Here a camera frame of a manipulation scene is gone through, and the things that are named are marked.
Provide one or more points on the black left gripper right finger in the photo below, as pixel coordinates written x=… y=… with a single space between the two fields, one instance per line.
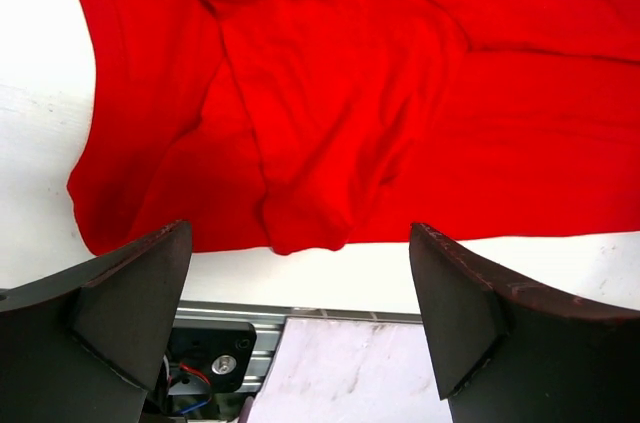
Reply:
x=507 y=348

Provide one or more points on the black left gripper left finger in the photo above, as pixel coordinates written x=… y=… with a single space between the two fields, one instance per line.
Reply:
x=86 y=344

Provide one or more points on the red t shirt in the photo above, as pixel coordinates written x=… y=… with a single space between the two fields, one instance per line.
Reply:
x=297 y=124

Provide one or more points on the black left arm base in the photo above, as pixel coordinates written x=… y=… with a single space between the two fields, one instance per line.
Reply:
x=201 y=361

